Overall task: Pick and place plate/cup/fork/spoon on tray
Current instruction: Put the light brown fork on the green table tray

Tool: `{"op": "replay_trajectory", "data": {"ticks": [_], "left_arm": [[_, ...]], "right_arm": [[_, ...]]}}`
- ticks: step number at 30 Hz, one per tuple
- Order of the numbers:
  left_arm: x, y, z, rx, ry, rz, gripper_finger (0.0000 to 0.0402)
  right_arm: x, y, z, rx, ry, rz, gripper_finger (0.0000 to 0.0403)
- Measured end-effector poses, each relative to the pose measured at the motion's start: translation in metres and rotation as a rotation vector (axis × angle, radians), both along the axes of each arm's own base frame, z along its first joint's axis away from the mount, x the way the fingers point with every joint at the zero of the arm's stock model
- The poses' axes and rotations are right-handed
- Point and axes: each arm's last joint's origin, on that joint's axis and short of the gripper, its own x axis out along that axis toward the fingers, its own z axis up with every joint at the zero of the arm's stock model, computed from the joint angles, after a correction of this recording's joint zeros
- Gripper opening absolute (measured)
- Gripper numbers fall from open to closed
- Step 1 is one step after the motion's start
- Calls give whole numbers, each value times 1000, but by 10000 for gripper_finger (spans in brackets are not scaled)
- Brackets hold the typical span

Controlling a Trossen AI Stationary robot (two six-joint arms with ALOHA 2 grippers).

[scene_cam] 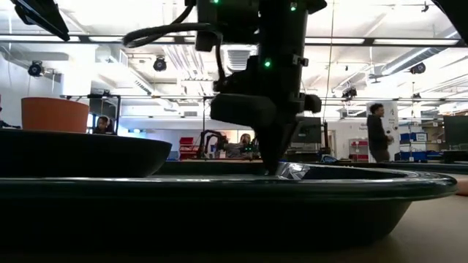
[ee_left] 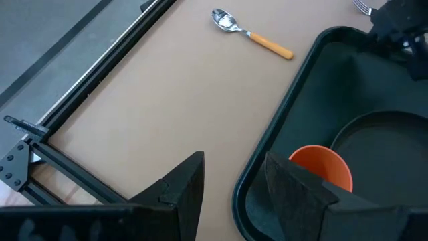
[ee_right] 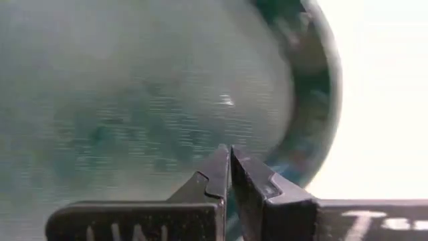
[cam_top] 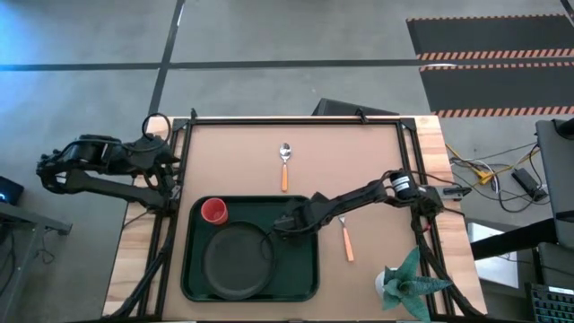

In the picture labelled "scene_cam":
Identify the shelf with blue bins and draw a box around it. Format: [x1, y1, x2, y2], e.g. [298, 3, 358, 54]
[394, 131, 444, 163]

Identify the dark green plastic tray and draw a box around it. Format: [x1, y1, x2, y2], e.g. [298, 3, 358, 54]
[0, 159, 458, 256]

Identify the person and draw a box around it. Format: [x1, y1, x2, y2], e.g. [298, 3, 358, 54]
[224, 133, 257, 159]
[366, 103, 395, 164]
[92, 115, 118, 136]

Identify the black round plate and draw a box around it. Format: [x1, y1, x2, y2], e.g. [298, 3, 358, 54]
[0, 128, 173, 179]

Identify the rack with red bins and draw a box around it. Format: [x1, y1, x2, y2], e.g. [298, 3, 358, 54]
[348, 138, 369, 163]

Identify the black monitor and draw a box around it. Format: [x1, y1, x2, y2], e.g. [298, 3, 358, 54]
[443, 115, 468, 146]
[292, 115, 323, 144]

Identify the white ceiling air duct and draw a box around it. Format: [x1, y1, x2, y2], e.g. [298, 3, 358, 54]
[223, 45, 254, 74]

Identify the black background rig frame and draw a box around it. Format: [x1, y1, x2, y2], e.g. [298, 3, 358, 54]
[60, 94, 122, 136]
[202, 96, 216, 154]

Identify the white pillar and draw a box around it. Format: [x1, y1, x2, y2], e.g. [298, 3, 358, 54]
[380, 101, 400, 161]

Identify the red-orange plastic cup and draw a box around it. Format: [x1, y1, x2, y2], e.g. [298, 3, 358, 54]
[20, 96, 91, 134]

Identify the black aluminium rig frame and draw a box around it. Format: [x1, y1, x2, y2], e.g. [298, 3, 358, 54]
[0, 33, 468, 48]

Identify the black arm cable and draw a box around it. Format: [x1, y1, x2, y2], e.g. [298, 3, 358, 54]
[122, 0, 226, 91]

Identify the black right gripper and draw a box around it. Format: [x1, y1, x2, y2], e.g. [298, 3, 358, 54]
[210, 54, 323, 175]

